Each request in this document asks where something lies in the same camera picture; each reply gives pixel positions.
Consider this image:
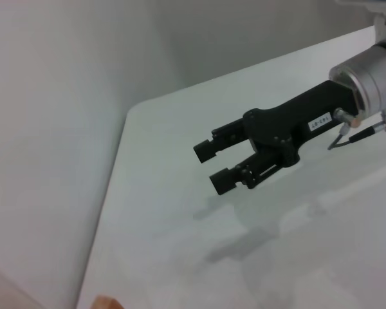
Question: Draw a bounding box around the wooden dispenser stand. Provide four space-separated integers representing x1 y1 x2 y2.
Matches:
91 294 125 309

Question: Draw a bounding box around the thin grey gripper cable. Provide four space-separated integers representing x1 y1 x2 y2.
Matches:
327 108 386 151

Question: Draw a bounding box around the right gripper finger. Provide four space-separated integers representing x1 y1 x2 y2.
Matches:
208 151 289 196
194 118 250 164

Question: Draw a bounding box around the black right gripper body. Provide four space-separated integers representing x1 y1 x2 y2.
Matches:
243 79 363 168

